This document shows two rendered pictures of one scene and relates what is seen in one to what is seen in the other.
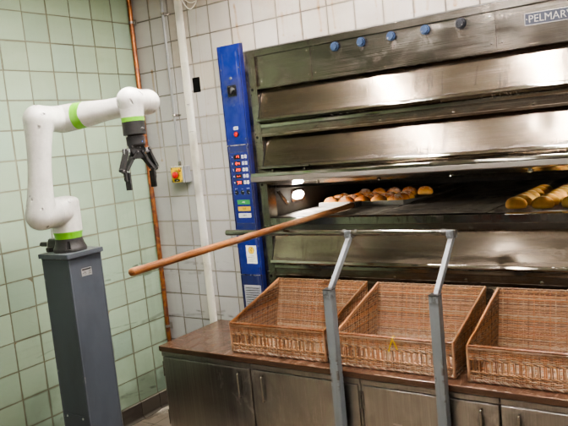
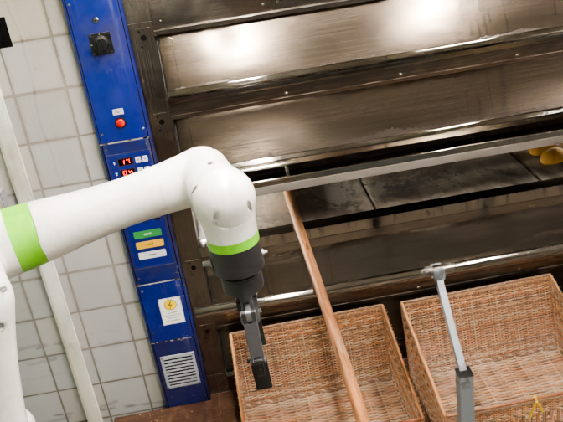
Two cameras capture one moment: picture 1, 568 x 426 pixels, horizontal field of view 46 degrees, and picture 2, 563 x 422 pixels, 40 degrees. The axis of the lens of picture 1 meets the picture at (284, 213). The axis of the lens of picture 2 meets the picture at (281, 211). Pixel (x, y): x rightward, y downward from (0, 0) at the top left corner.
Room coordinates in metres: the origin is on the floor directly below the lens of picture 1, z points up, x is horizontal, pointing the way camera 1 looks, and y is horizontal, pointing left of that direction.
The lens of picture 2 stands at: (1.74, 1.23, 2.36)
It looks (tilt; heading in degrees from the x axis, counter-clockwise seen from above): 26 degrees down; 322
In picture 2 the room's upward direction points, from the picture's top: 9 degrees counter-clockwise
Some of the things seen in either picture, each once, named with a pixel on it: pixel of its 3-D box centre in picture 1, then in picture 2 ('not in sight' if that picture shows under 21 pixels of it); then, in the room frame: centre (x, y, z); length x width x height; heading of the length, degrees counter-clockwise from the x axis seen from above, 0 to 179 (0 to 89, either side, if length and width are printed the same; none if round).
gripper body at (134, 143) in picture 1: (136, 147); (245, 290); (2.74, 0.57, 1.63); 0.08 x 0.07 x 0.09; 145
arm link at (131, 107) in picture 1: (131, 104); (224, 204); (2.75, 0.57, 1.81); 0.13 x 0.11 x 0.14; 161
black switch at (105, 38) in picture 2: (229, 86); (99, 37); (3.74, 0.23, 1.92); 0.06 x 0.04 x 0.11; 55
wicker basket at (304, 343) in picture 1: (300, 315); (322, 390); (3.30, -0.03, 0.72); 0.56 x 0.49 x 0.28; 56
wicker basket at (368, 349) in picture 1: (412, 324); (501, 357); (2.95, -0.53, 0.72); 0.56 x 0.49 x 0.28; 56
